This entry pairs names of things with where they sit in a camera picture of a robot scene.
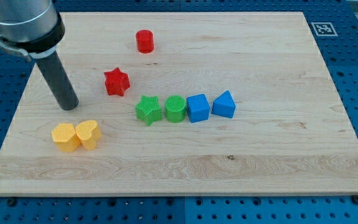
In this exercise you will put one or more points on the green cylinder block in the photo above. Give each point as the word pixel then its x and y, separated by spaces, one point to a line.
pixel 175 109

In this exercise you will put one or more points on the light wooden board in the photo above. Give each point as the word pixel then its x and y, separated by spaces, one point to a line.
pixel 290 134

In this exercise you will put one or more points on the blue cube block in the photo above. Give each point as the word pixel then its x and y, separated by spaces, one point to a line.
pixel 197 108

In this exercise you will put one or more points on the green star block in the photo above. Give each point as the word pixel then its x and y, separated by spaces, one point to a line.
pixel 148 109

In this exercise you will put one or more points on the blue triangular prism block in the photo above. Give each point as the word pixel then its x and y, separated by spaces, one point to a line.
pixel 224 105

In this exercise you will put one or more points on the red star block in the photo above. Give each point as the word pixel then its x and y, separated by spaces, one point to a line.
pixel 116 82

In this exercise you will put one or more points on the red cylinder block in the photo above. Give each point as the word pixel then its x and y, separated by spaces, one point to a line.
pixel 145 41

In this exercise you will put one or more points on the yellow heart block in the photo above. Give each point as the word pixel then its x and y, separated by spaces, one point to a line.
pixel 88 133

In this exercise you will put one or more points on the yellow pentagon block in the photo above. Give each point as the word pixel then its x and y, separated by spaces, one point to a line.
pixel 64 136

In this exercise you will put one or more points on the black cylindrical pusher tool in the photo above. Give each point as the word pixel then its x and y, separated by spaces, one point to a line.
pixel 59 83

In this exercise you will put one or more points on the white fiducial marker tag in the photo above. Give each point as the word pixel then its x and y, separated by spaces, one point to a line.
pixel 324 29

